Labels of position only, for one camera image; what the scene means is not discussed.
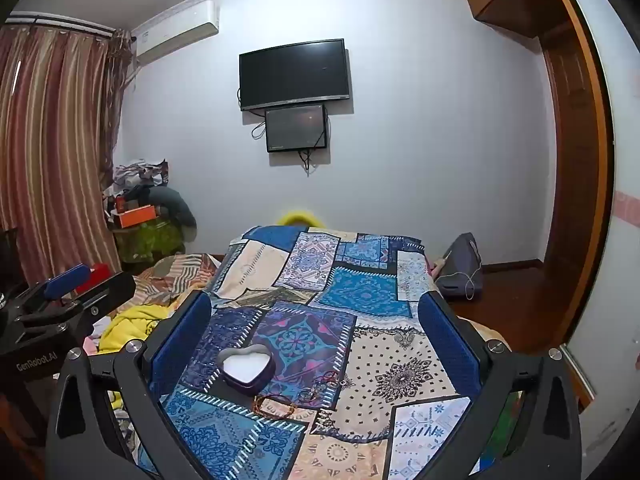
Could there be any white cable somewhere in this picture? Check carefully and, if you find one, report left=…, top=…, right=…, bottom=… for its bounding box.
left=440, top=247, right=484, bottom=302

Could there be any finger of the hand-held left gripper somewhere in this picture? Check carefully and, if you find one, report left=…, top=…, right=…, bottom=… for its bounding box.
left=20, top=266, right=93, bottom=311
left=12, top=272, right=137, bottom=346

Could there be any brown wooden door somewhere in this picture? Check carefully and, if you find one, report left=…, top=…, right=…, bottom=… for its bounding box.
left=537, top=35, right=603, bottom=343

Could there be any red cloth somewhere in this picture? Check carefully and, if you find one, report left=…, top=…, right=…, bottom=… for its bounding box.
left=75, top=262, right=112, bottom=292

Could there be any orange box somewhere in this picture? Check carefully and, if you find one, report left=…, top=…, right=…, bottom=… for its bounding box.
left=112, top=203, right=157, bottom=229

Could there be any yellow plastic object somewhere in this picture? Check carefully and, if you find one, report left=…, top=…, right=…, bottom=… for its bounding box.
left=277, top=211, right=327, bottom=229

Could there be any pink paper label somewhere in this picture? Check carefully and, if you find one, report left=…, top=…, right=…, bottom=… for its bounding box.
left=616, top=189, right=640, bottom=222

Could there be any small black wall monitor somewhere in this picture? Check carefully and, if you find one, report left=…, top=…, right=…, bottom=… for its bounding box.
left=265, top=104, right=329, bottom=153

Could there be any striped beige blanket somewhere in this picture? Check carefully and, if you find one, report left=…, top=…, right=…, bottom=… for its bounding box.
left=131, top=252, right=227, bottom=307

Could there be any striped brown curtain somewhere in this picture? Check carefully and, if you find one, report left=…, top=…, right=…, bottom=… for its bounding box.
left=0, top=25, right=135, bottom=286

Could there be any patchwork printed blanket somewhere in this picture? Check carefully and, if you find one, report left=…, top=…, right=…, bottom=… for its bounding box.
left=135, top=225, right=506, bottom=480

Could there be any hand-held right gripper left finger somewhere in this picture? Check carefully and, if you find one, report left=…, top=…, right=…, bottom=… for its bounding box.
left=45, top=290, right=213, bottom=480

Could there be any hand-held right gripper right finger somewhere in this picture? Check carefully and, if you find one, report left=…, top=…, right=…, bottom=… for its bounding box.
left=419, top=291, right=583, bottom=480

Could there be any green patterned cloth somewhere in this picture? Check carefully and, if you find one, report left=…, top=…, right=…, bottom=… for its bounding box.
left=112, top=220, right=187, bottom=264

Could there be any grey cloth bundle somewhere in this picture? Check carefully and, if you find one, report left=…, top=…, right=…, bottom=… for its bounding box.
left=149, top=187, right=197, bottom=229

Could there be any large black wall television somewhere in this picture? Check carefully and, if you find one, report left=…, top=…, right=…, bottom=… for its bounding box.
left=238, top=38, right=350, bottom=112

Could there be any curtain rail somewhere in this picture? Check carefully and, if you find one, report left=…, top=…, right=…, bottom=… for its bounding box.
left=4, top=11, right=117, bottom=37

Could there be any white air conditioner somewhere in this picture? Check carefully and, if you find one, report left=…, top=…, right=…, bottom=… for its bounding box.
left=132, top=0, right=221, bottom=66

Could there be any dark grey bag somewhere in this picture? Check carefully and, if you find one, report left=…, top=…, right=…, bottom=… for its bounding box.
left=439, top=232, right=485, bottom=302

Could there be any yellow blanket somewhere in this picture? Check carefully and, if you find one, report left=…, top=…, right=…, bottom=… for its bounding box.
left=97, top=304, right=175, bottom=357

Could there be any red braided cord bracelet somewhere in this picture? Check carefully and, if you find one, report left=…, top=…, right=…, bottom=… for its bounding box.
left=252, top=393, right=302, bottom=419

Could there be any heart-shaped jewelry box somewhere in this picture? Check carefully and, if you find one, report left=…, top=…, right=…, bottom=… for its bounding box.
left=216, top=344, right=276, bottom=396

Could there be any pile of papers and bags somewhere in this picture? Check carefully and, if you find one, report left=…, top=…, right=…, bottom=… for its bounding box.
left=102, top=159, right=171, bottom=211

